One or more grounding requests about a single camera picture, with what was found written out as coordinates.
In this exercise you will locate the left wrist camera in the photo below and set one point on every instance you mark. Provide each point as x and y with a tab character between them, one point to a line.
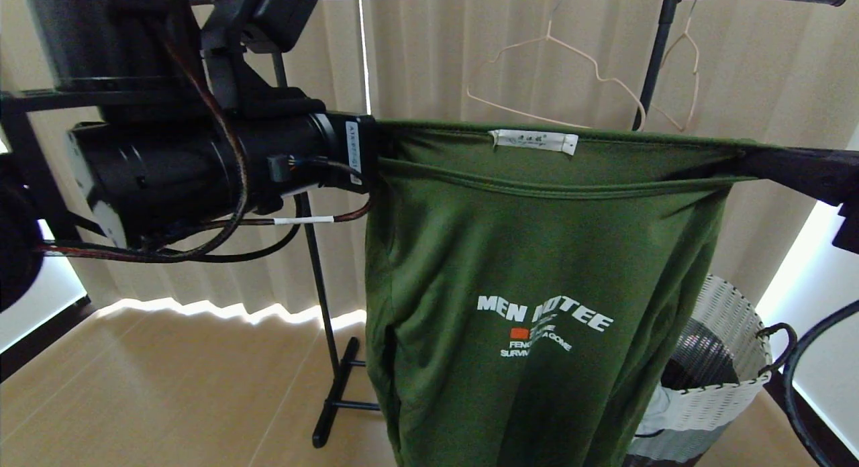
282	11

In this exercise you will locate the green printed shirt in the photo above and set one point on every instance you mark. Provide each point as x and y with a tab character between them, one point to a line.
537	252

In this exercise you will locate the pink clothes hanger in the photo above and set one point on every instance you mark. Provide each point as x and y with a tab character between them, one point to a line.
695	64
570	49

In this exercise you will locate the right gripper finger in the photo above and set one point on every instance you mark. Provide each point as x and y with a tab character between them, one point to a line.
805	172

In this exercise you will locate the white laundry basket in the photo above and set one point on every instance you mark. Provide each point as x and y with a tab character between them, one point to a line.
725	319

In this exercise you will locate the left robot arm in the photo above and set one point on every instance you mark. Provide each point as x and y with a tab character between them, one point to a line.
100	37

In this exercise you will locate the beige curtain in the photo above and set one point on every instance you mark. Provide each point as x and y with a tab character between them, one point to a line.
416	64

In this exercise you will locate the pale grey garment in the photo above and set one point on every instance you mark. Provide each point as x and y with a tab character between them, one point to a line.
654	413

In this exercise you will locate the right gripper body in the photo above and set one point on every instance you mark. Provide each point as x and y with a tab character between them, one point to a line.
849	225

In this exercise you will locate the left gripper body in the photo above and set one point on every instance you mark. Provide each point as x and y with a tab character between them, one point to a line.
181	165

